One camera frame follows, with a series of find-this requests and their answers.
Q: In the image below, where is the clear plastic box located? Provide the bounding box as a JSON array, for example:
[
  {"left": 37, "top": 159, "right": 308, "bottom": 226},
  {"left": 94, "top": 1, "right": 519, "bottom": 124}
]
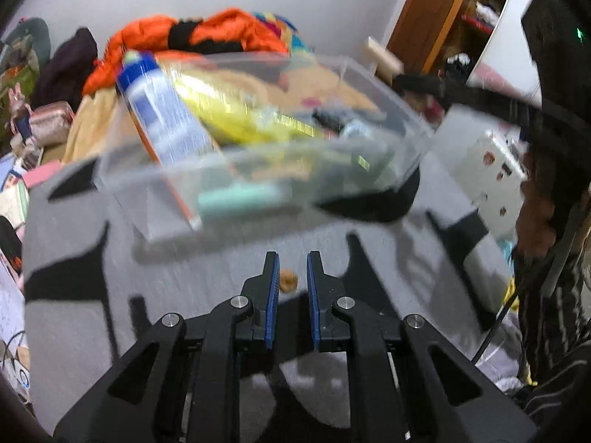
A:
[{"left": 95, "top": 53, "right": 435, "bottom": 245}]

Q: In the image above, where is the black orange tool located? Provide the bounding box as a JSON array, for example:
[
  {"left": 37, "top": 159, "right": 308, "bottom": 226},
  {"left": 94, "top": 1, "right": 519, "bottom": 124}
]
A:
[{"left": 0, "top": 214, "right": 24, "bottom": 275}]

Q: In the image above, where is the grey plush toy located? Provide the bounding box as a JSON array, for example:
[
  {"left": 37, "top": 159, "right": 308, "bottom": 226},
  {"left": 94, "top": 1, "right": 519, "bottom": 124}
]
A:
[{"left": 0, "top": 17, "right": 51, "bottom": 84}]

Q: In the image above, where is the pile of white papers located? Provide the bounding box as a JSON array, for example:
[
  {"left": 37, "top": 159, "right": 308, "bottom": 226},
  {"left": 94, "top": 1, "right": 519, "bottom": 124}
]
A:
[{"left": 0, "top": 268, "right": 33, "bottom": 407}]

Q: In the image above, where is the black cable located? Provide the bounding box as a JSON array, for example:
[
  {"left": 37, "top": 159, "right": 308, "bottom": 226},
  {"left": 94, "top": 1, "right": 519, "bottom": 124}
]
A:
[{"left": 471, "top": 281, "right": 525, "bottom": 365}]

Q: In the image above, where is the colourful printed blanket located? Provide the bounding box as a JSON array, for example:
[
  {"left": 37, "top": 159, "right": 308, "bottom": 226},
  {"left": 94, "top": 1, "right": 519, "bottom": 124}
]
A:
[{"left": 62, "top": 9, "right": 435, "bottom": 167}]

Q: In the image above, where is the pink box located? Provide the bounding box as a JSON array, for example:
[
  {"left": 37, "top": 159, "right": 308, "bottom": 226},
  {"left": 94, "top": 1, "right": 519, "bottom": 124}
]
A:
[{"left": 21, "top": 159, "right": 63, "bottom": 190}]

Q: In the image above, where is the dark purple coat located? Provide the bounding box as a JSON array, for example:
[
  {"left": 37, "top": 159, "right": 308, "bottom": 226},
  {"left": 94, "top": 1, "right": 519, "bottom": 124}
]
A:
[{"left": 30, "top": 28, "right": 99, "bottom": 107}]

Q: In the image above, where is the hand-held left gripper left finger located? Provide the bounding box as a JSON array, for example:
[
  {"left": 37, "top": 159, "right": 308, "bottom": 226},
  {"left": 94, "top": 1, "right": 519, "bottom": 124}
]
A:
[{"left": 53, "top": 251, "right": 281, "bottom": 443}]

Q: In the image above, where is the white folded cloth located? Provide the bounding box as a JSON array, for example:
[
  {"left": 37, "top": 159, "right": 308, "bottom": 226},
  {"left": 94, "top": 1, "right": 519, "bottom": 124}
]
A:
[{"left": 475, "top": 1, "right": 502, "bottom": 24}]

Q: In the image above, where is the grey black printed cloth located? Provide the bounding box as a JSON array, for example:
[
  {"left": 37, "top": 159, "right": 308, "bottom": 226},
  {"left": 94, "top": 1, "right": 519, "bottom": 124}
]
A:
[{"left": 21, "top": 148, "right": 527, "bottom": 443}]

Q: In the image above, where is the person's dark striped clothing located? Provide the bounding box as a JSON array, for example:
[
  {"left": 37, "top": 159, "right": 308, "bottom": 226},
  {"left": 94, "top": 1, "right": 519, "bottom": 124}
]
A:
[{"left": 510, "top": 148, "right": 591, "bottom": 430}]

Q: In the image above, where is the white blue lotion tube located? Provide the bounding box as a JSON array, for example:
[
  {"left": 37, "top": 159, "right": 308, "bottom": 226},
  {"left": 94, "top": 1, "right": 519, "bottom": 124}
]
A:
[{"left": 115, "top": 53, "right": 232, "bottom": 241}]

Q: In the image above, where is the pink rabbit figurine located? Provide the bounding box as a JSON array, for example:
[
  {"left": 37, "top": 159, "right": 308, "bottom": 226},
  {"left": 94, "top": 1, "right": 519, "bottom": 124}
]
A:
[{"left": 7, "top": 83, "right": 35, "bottom": 141}]

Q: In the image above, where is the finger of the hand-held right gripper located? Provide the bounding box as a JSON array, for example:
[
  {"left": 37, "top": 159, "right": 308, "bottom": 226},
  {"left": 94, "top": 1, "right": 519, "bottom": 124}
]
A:
[{"left": 392, "top": 73, "right": 591, "bottom": 148}]

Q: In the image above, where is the pink cosmetic pouch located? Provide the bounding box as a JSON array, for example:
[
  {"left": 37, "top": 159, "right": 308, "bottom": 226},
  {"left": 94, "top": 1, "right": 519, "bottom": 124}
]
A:
[{"left": 28, "top": 100, "right": 75, "bottom": 146}]

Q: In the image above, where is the orange puffer jacket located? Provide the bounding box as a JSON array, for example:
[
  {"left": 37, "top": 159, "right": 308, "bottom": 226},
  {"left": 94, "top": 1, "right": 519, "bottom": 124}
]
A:
[{"left": 83, "top": 8, "right": 291, "bottom": 95}]

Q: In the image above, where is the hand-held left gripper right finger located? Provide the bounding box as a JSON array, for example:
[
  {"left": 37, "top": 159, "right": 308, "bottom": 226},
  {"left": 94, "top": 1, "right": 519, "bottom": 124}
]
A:
[{"left": 307, "top": 251, "right": 539, "bottom": 443}]

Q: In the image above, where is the beige wooden block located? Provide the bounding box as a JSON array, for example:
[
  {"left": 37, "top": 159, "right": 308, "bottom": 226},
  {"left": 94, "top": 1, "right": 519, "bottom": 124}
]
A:
[{"left": 361, "top": 36, "right": 403, "bottom": 86}]

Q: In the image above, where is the wooden wardrobe shelf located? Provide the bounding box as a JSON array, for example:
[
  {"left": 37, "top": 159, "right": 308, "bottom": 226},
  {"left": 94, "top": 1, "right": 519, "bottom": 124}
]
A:
[{"left": 385, "top": 0, "right": 518, "bottom": 79}]

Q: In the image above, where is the blue notebook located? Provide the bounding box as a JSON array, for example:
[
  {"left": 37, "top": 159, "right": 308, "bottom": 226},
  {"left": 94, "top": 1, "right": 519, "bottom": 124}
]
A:
[{"left": 0, "top": 154, "right": 26, "bottom": 195}]

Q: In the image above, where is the small black spray bottle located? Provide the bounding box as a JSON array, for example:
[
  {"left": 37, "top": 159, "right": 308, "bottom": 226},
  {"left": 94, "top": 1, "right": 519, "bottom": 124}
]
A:
[{"left": 311, "top": 107, "right": 356, "bottom": 132}]

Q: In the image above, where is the white case with stickers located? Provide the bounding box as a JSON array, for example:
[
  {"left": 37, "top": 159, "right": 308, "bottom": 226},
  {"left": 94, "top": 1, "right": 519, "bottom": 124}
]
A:
[{"left": 434, "top": 105, "right": 529, "bottom": 241}]

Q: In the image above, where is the white heart-print wardrobe door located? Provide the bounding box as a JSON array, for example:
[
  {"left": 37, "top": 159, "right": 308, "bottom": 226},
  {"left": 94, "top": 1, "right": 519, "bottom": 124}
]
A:
[{"left": 466, "top": 0, "right": 555, "bottom": 102}]

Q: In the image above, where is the mint green case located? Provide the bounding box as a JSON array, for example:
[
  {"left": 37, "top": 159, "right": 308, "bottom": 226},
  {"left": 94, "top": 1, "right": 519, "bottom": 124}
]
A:
[{"left": 198, "top": 183, "right": 282, "bottom": 217}]

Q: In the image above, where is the yellow spray bottle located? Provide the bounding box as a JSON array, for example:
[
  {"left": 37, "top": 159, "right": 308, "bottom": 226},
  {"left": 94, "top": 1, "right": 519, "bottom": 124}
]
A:
[{"left": 122, "top": 51, "right": 338, "bottom": 146}]

